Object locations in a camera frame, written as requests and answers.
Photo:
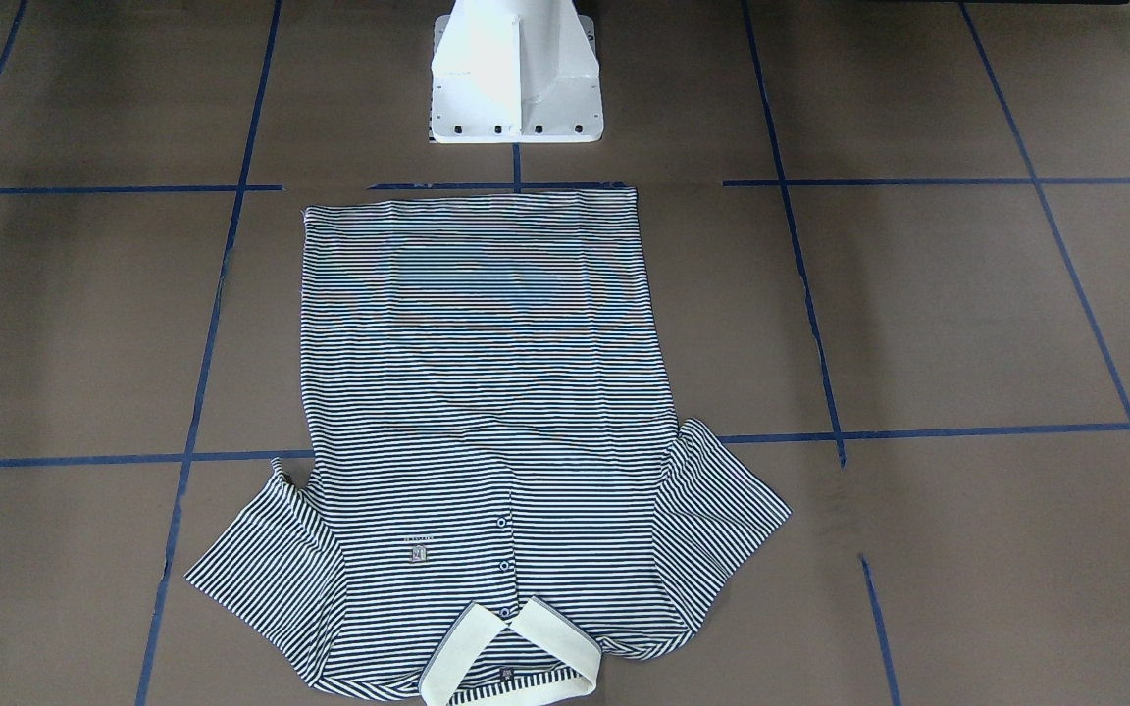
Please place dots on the blue white striped polo shirt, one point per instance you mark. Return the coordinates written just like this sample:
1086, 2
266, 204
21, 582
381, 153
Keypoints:
502, 493

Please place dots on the brown paper table cover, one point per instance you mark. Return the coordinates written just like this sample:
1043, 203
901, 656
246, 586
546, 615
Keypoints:
889, 249

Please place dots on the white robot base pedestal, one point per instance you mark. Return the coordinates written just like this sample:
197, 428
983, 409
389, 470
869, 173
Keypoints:
515, 72

